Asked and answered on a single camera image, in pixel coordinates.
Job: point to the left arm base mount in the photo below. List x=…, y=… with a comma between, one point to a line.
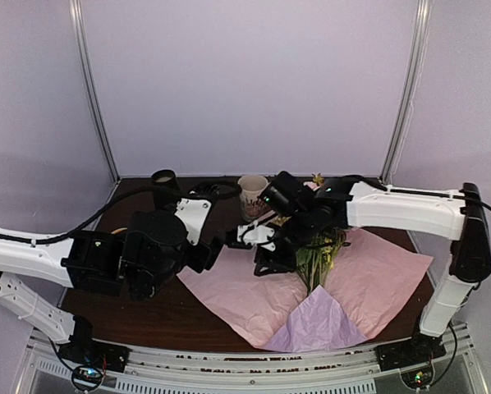
x=89, y=360

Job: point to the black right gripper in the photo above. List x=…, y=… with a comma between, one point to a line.
x=276, y=264

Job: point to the white vented front rail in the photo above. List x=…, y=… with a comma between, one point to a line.
x=355, y=370

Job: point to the floral mug yellow inside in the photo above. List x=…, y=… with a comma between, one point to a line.
x=119, y=231

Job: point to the right aluminium frame post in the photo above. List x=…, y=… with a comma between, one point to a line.
x=412, y=78

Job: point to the cream printed mug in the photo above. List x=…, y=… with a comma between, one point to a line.
x=252, y=206

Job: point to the aluminium frame post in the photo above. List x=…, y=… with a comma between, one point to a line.
x=412, y=78
x=77, y=20

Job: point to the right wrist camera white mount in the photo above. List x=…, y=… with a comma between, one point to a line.
x=248, y=236

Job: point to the pink tissue wrapping sheet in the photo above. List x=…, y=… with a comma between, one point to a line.
x=372, y=279

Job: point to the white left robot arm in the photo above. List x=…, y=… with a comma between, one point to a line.
x=82, y=260

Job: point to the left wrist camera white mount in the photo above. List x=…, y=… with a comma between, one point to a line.
x=193, y=213

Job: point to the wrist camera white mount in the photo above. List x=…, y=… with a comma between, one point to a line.
x=248, y=236
x=193, y=213

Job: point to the purple flower bouquet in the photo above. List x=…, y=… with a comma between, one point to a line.
x=317, y=254

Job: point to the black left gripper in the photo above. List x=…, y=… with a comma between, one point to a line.
x=207, y=255

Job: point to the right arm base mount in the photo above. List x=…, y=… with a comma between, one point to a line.
x=414, y=357

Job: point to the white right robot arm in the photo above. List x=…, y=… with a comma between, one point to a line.
x=457, y=216

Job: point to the black tall vase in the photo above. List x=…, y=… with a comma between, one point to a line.
x=169, y=193

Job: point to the purple tissue wrapping sheet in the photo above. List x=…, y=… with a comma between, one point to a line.
x=318, y=323

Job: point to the left aluminium frame post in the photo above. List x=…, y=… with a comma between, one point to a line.
x=77, y=20

